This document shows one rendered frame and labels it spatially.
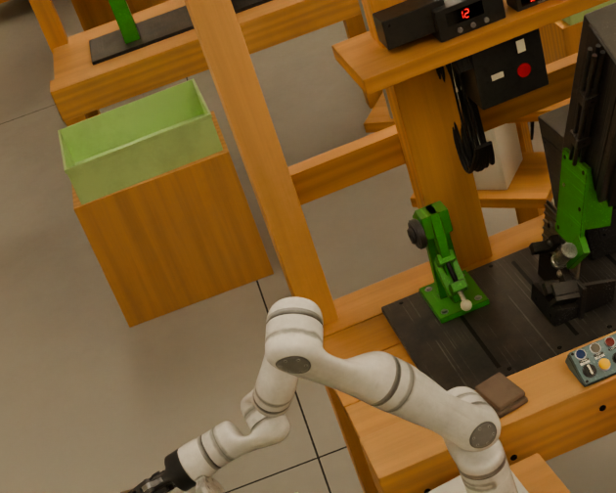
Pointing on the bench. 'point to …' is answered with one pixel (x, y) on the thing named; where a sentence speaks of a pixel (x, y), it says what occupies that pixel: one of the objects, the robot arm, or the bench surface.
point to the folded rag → (502, 394)
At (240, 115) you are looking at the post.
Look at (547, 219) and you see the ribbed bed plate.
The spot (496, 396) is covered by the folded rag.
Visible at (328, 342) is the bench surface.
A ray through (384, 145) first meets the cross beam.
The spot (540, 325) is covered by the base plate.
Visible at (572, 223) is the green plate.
